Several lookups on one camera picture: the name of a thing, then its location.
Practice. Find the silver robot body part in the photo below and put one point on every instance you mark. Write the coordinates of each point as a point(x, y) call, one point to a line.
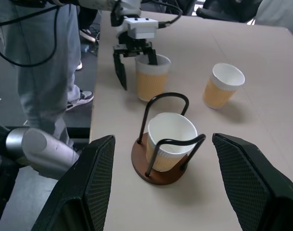
point(40, 149)

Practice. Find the black office chair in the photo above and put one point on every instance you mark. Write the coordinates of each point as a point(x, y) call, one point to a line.
point(228, 9)

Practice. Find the black robot body part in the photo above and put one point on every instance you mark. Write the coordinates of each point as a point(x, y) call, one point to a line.
point(2, 180)

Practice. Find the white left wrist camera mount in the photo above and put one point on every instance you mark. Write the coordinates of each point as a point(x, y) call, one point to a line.
point(142, 27)

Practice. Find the grey fabric covered object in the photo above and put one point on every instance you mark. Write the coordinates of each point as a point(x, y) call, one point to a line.
point(281, 16)

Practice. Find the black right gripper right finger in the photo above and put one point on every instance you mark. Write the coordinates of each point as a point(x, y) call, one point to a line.
point(252, 183)

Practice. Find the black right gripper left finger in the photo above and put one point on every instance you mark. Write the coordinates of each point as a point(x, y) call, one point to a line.
point(88, 183)

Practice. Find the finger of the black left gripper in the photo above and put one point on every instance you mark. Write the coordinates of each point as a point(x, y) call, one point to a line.
point(121, 69)
point(152, 56)

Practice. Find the person in grey trousers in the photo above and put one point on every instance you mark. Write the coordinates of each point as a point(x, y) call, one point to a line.
point(40, 72)

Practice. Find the person in dark trousers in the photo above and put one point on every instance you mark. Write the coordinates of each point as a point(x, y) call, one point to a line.
point(87, 21)

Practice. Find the grey white sneaker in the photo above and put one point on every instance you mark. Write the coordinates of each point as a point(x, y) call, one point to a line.
point(82, 97)

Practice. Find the orange ribbed paper cup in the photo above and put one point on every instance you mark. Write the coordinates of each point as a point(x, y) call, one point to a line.
point(170, 134)
point(151, 81)
point(220, 89)

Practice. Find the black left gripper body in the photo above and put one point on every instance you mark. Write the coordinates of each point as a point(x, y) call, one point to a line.
point(134, 45)

